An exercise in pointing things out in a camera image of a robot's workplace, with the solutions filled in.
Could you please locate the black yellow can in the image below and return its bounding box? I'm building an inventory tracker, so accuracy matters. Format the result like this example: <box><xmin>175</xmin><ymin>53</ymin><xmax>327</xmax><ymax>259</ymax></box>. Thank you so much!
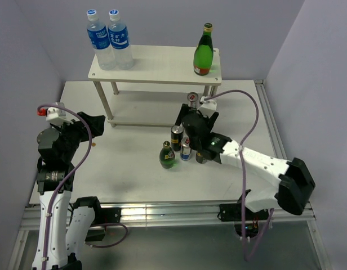
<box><xmin>170</xmin><ymin>125</ymin><xmax>184</xmax><ymax>151</ymax></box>
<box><xmin>195</xmin><ymin>151</ymin><xmax>207</xmax><ymax>164</ymax></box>

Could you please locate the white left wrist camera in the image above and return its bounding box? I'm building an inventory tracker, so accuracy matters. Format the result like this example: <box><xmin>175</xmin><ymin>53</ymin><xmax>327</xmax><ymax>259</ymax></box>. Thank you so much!
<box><xmin>37</xmin><ymin>102</ymin><xmax>73</xmax><ymax>126</ymax></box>

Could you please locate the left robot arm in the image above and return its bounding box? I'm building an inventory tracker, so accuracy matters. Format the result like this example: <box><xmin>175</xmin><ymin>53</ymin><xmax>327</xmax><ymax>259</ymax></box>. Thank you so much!
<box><xmin>32</xmin><ymin>107</ymin><xmax>105</xmax><ymax>269</ymax></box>

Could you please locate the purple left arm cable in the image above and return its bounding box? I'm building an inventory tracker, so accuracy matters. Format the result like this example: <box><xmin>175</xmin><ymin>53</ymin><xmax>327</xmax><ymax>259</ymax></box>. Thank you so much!
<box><xmin>35</xmin><ymin>103</ymin><xmax>128</xmax><ymax>270</ymax></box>

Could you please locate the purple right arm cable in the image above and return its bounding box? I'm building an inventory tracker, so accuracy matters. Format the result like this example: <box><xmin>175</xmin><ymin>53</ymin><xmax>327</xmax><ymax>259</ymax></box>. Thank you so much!
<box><xmin>204</xmin><ymin>89</ymin><xmax>274</xmax><ymax>262</ymax></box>

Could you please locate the aluminium frame rail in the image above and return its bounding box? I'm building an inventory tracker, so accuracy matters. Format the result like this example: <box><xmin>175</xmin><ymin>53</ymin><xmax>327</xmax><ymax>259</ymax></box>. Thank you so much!
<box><xmin>19</xmin><ymin>201</ymin><xmax>316</xmax><ymax>231</ymax></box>

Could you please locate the black yellow can right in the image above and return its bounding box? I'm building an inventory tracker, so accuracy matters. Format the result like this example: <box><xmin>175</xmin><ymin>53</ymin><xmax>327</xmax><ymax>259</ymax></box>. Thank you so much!
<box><xmin>195</xmin><ymin>151</ymin><xmax>207</xmax><ymax>164</ymax></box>

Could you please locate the black yellow can rear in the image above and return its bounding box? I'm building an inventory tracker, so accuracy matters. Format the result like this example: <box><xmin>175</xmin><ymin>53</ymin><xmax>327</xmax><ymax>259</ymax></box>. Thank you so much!
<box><xmin>170</xmin><ymin>125</ymin><xmax>184</xmax><ymax>151</ymax></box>

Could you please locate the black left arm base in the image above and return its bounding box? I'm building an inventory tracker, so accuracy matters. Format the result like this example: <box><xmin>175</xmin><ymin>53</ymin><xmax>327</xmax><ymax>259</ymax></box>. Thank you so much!
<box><xmin>85</xmin><ymin>207</ymin><xmax>121</xmax><ymax>242</ymax></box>

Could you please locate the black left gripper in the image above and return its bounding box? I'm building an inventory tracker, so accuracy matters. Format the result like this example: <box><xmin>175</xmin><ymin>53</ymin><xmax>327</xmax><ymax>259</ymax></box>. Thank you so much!
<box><xmin>51</xmin><ymin>111</ymin><xmax>105</xmax><ymax>161</ymax></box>

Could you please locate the silver blue energy can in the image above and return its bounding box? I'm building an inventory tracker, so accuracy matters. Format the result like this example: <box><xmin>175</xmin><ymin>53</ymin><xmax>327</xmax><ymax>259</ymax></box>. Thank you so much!
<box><xmin>187</xmin><ymin>92</ymin><xmax>199</xmax><ymax>109</ymax></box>
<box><xmin>180</xmin><ymin>137</ymin><xmax>192</xmax><ymax>161</ymax></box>

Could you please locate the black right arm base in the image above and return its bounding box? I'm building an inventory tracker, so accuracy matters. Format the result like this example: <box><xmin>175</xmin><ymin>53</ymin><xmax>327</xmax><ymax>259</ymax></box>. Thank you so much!
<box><xmin>217</xmin><ymin>202</ymin><xmax>269</xmax><ymax>237</ymax></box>

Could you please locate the right clear water bottle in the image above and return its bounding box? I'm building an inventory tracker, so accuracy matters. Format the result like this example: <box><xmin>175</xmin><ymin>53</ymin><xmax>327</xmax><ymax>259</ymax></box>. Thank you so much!
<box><xmin>108</xmin><ymin>10</ymin><xmax>134</xmax><ymax>70</ymax></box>

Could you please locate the white two-tier shelf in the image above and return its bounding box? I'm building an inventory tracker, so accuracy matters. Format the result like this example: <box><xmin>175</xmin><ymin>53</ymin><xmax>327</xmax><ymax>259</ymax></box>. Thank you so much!
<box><xmin>88</xmin><ymin>45</ymin><xmax>222</xmax><ymax>127</ymax></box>

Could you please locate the tall green Perrier bottle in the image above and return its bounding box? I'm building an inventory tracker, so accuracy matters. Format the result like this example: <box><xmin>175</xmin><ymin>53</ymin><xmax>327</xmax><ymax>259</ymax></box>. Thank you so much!
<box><xmin>193</xmin><ymin>23</ymin><xmax>213</xmax><ymax>76</ymax></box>

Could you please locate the short green Perrier bottle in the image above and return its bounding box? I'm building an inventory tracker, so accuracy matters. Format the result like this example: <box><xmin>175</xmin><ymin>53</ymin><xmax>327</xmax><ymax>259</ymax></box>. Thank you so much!
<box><xmin>159</xmin><ymin>141</ymin><xmax>175</xmax><ymax>169</ymax></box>

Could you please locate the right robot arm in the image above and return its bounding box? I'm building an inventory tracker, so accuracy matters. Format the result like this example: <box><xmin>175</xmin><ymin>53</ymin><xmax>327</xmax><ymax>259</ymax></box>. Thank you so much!
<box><xmin>175</xmin><ymin>104</ymin><xmax>315</xmax><ymax>219</ymax></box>

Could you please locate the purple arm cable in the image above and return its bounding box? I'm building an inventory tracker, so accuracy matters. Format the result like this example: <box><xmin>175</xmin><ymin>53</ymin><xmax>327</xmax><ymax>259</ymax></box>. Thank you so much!
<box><xmin>35</xmin><ymin>103</ymin><xmax>128</xmax><ymax>270</ymax></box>
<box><xmin>204</xmin><ymin>89</ymin><xmax>274</xmax><ymax>262</ymax></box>

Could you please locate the left clear water bottle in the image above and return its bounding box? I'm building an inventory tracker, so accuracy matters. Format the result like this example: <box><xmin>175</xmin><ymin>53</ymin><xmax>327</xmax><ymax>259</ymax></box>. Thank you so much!
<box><xmin>86</xmin><ymin>9</ymin><xmax>116</xmax><ymax>70</ymax></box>

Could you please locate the clear water bottle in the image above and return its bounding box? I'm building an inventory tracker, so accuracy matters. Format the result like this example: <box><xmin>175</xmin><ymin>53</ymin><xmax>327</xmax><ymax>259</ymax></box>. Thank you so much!
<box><xmin>86</xmin><ymin>9</ymin><xmax>116</xmax><ymax>70</ymax></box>
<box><xmin>108</xmin><ymin>10</ymin><xmax>134</xmax><ymax>70</ymax></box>

